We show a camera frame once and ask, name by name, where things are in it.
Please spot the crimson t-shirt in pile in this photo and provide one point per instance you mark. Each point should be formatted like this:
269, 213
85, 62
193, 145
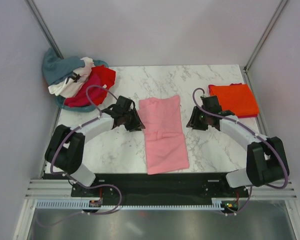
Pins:
81, 99

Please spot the teal blue t-shirt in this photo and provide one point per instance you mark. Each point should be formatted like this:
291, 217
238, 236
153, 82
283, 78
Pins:
55, 69

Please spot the right aluminium table rail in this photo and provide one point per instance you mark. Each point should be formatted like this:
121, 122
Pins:
260, 120

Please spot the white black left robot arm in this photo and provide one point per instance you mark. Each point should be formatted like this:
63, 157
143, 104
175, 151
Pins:
65, 151

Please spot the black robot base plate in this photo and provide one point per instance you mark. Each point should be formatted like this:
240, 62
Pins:
166, 189

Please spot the aluminium frame post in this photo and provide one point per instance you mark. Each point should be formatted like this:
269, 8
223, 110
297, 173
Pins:
266, 34
43, 27

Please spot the pink t-shirt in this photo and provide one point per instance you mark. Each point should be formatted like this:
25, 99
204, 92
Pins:
165, 142

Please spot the white slotted cable duct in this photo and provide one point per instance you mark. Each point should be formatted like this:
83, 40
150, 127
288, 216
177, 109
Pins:
66, 204

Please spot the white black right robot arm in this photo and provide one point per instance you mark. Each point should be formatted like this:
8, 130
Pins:
266, 162

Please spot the right aluminium frame post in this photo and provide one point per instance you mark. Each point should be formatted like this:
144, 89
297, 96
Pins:
266, 34

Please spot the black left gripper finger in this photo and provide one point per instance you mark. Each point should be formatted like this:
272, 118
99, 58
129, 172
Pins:
136, 121
135, 127

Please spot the folded magenta t-shirt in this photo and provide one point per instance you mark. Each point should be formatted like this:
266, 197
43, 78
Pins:
236, 84

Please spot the white t-shirt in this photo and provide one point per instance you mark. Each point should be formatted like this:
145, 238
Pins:
72, 84

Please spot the red t-shirt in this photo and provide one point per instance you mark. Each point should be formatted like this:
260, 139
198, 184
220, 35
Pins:
104, 77

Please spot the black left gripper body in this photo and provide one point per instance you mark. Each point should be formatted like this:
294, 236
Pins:
129, 121

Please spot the left aluminium table rail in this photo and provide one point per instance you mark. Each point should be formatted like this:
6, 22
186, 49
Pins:
55, 120

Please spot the left aluminium frame post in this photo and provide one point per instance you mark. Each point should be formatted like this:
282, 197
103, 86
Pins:
43, 27

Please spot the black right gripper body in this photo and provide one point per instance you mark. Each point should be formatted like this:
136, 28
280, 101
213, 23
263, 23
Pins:
202, 119

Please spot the aluminium table rail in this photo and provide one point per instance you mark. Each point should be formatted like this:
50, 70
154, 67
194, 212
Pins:
55, 120
260, 120

